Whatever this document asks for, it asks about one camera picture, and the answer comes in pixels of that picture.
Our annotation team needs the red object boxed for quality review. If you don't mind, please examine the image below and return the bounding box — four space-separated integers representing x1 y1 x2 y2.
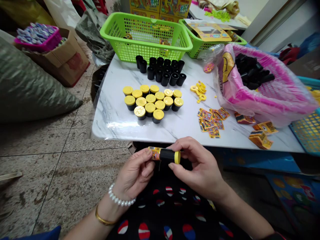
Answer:
278 46 301 66

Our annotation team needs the black bag of canisters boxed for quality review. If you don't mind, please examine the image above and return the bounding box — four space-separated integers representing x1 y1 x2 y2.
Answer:
90 63 110 103

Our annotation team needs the pile of loose black canisters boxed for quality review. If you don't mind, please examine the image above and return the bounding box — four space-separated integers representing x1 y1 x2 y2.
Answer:
234 53 276 91

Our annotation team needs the dark striped label bundle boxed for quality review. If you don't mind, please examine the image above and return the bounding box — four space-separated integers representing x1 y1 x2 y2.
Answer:
234 111 256 125

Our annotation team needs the pile of yellow plastic rings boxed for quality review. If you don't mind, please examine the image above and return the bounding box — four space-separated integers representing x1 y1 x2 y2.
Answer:
190 80 208 104

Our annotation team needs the stack of yellow cartons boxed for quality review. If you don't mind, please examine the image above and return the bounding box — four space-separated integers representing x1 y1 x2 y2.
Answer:
128 0 192 23

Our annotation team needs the blue plastic basket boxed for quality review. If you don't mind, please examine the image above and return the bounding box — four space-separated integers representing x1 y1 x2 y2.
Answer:
288 76 320 154

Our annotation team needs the person's right hand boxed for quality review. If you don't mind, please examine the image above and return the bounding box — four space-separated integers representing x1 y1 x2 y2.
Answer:
168 136 229 201

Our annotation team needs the person's left hand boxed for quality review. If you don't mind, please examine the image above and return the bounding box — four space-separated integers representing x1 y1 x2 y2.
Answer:
114 149 155 200

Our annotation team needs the large green plastic basket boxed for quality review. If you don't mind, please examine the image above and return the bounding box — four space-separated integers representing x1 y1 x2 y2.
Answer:
99 12 194 63

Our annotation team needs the crumpled green woven bag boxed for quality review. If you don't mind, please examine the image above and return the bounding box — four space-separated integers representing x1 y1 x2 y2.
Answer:
74 9 116 63

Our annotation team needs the brown cardboard box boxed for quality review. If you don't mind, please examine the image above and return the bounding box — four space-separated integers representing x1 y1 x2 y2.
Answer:
14 27 91 88

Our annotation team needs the magenta basket of purple tubes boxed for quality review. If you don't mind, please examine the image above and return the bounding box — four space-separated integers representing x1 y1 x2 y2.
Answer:
14 22 63 53

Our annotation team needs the labelled black canister yellow cap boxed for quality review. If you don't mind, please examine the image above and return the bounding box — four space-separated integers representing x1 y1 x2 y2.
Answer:
148 146 181 165

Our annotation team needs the pink basket in plastic bag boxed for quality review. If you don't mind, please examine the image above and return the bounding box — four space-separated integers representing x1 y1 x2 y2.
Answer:
215 42 319 128

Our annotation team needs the group of open black canisters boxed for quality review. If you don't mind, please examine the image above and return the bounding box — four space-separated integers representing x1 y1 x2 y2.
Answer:
135 55 188 87

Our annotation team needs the flat orange label bundle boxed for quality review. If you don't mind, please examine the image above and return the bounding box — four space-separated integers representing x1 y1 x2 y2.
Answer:
252 121 279 136

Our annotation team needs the stack of folded orange labels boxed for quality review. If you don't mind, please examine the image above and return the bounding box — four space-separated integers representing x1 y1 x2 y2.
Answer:
248 130 274 150

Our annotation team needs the pile of orange sticker labels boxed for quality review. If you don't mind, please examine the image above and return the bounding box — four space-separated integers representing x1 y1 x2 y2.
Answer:
197 107 231 139

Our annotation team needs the small green plastic basket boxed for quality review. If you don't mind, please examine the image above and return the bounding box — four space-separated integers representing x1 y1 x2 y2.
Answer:
178 19 248 59

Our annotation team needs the blue colourful printed box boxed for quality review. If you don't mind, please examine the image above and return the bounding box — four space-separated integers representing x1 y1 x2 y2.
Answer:
264 172 320 240

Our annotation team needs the yellow cardboard display card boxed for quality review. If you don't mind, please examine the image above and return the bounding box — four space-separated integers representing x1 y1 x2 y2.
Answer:
184 21 238 42

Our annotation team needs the white table with green clips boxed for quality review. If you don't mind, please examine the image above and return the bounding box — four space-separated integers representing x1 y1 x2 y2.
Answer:
188 0 251 28

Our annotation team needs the large grey-green woven sack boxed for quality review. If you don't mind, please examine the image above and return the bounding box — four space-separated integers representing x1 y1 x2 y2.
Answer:
0 29 83 123

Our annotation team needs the wooden stick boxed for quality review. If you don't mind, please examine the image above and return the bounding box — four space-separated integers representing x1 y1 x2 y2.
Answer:
0 171 23 181

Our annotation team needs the group of yellow-capped black canisters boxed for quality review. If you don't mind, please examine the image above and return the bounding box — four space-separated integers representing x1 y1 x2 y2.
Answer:
122 84 184 124

